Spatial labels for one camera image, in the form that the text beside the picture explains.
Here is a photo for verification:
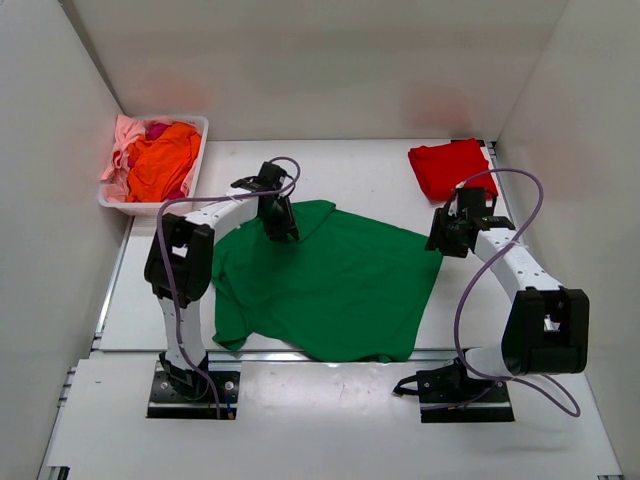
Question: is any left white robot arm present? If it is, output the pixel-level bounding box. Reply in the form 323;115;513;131
144;156;301;404

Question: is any pink t shirt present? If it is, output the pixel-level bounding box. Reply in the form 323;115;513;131
101;115;147;203

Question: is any folded red t shirt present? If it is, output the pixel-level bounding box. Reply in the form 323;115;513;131
408;138;490;203

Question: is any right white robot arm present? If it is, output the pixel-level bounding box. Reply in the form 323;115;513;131
416;186;590;403

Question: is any orange t shirt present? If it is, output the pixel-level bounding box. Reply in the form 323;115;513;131
126;122;201;203

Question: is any green t shirt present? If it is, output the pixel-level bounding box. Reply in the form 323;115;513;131
212;200;442;362

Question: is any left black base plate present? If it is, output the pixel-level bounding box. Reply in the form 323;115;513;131
146;362;241;421

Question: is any magenta t shirt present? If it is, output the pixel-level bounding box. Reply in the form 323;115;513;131
145;122;170;141

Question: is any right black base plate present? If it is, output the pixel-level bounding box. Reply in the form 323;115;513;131
392;361;515;424

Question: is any white plastic basket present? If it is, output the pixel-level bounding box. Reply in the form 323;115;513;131
99;114;209;215

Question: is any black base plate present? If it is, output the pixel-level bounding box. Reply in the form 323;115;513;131
392;361;515;424
146;362;241;421

